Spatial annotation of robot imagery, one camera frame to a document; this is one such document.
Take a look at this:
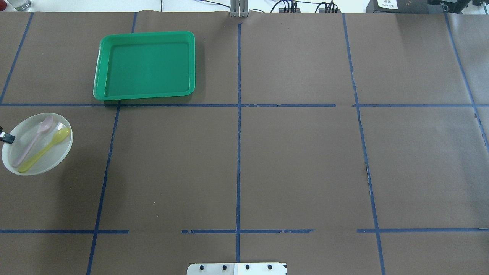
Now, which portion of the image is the white round plate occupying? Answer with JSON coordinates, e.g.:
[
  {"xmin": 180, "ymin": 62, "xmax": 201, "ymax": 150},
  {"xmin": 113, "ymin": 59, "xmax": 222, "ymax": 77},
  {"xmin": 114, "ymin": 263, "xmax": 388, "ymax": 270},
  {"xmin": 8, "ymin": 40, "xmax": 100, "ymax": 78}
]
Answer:
[{"xmin": 1, "ymin": 113, "xmax": 74, "ymax": 176}]

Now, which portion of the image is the white pedestal base plate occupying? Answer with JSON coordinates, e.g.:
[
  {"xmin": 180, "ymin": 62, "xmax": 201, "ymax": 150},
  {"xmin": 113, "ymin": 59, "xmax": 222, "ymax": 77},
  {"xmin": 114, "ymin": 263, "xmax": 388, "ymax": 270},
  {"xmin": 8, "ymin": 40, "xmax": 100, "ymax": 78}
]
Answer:
[{"xmin": 186, "ymin": 262, "xmax": 288, "ymax": 275}]

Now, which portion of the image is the green plastic tray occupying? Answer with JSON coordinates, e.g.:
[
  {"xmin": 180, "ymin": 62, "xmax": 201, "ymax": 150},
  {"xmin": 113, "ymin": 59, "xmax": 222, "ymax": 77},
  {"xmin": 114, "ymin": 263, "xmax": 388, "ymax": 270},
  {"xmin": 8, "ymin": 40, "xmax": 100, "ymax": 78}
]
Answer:
[{"xmin": 93, "ymin": 31, "xmax": 196, "ymax": 101}]

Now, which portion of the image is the yellow plastic spoon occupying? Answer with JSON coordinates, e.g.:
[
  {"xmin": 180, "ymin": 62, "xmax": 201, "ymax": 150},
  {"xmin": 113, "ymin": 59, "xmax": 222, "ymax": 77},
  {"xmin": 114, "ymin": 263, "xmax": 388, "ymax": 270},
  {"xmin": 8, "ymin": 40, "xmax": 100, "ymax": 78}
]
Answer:
[{"xmin": 18, "ymin": 127, "xmax": 71, "ymax": 173}]

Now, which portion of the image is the pink plastic spoon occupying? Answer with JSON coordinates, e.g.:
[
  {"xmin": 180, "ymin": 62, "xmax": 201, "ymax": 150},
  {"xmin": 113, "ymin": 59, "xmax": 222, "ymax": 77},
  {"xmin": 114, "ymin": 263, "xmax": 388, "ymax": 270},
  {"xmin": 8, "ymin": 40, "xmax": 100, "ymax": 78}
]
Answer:
[{"xmin": 12, "ymin": 115, "xmax": 54, "ymax": 167}]

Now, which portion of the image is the aluminium frame post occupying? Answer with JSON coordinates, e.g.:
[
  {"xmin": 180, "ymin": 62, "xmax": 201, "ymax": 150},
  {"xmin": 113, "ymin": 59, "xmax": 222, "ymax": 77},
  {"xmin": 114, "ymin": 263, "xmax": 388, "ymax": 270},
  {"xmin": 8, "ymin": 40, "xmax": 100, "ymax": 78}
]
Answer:
[{"xmin": 230, "ymin": 0, "xmax": 249, "ymax": 18}]

